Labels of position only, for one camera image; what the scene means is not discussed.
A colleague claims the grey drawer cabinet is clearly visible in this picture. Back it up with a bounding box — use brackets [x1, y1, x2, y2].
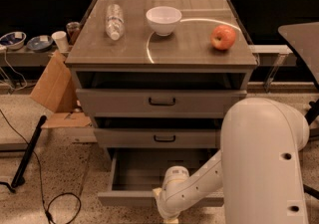
[65, 0, 258, 169]

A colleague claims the black pole left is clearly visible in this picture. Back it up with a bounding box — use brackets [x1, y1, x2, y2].
[11, 115, 47, 188]

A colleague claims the black floor cable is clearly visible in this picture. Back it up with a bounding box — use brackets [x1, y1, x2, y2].
[0, 108, 83, 224]

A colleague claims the white cable left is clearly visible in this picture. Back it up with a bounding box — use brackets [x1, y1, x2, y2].
[0, 48, 29, 93]

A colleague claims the clear plastic water bottle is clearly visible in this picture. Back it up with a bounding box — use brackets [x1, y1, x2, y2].
[106, 4, 125, 41]

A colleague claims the dark round side table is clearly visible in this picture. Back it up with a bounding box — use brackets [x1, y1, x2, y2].
[277, 22, 319, 126]

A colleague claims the white paper cup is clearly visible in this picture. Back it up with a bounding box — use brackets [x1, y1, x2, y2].
[52, 31, 69, 53]

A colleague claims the cardboard box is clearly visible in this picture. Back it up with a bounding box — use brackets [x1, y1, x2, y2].
[30, 51, 77, 112]

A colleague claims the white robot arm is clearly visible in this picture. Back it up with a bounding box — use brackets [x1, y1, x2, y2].
[154, 98, 309, 224]

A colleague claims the flat cardboard piece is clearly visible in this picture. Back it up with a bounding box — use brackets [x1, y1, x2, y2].
[42, 112, 91, 129]

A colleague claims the red apple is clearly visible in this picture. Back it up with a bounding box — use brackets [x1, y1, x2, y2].
[210, 25, 236, 51]

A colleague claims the blue bowl right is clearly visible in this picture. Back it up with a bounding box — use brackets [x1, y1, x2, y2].
[27, 35, 53, 53]

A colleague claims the white bowl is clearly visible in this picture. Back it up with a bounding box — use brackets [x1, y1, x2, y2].
[146, 6, 182, 36]

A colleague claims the black caster foot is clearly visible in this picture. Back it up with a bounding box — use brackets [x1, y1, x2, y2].
[303, 184, 319, 200]

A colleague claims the blue bowl left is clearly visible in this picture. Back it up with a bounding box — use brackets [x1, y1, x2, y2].
[0, 31, 26, 51]

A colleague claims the brown glass jar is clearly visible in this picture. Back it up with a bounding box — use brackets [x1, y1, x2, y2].
[66, 22, 81, 45]

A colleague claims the blue bowl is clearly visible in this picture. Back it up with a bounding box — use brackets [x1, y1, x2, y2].
[27, 35, 53, 53]
[0, 31, 26, 51]

